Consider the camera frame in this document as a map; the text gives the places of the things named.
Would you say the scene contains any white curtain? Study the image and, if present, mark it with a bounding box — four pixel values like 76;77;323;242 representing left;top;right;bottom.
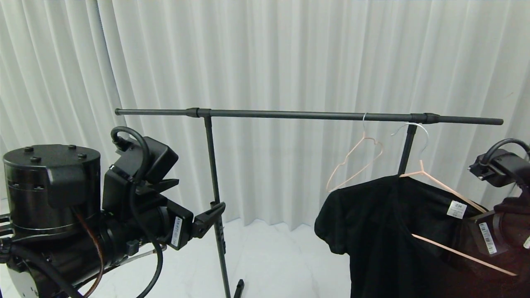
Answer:
0;0;530;231

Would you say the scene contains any pink clothes hanger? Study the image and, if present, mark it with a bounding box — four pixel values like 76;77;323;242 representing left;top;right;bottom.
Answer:
326;113;384;192
391;123;519;276

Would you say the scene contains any black clothes rack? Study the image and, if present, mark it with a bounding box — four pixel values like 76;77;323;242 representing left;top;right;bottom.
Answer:
115;108;504;298

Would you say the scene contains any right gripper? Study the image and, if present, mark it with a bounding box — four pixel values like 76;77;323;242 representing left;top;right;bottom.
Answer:
470;197;530;265

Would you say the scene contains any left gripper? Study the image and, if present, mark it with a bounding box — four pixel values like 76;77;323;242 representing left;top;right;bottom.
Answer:
101;178;226;267

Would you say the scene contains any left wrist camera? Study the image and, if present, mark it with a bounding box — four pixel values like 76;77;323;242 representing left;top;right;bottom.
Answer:
101;136;179;221

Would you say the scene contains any black garment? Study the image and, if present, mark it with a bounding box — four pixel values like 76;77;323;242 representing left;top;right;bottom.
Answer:
314;174;530;298

